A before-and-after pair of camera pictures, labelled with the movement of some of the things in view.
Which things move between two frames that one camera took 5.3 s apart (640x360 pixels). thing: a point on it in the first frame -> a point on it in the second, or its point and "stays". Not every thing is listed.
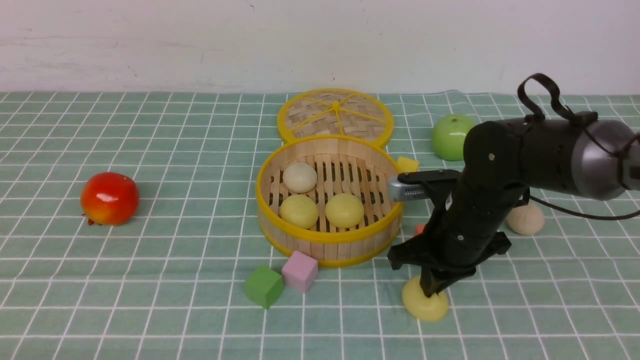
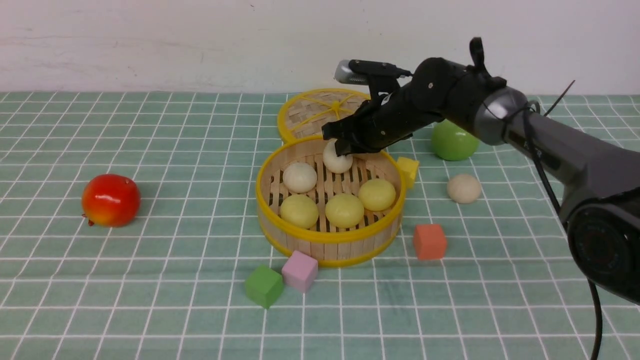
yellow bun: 299,211 stays
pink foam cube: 300,271 stays
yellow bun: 344,210 stays
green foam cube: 264,286 stays
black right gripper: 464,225 -> 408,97
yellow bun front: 419,305 -> 376,194
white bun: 526,220 -> 333,163
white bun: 299,177 stays
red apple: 109,198 stays
